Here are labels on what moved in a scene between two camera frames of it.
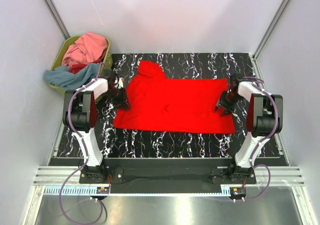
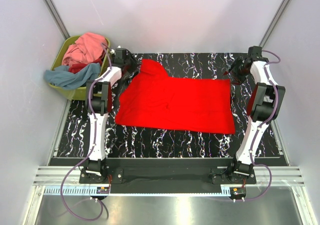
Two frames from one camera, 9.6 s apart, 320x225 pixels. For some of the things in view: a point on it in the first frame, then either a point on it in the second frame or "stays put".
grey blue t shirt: x=61 y=77 stays put
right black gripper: x=221 y=102 to x=237 y=62
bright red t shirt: x=157 y=104 stays put
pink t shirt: x=87 y=48 stays put
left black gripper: x=123 y=98 to x=135 y=65
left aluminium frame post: x=54 y=11 stays put
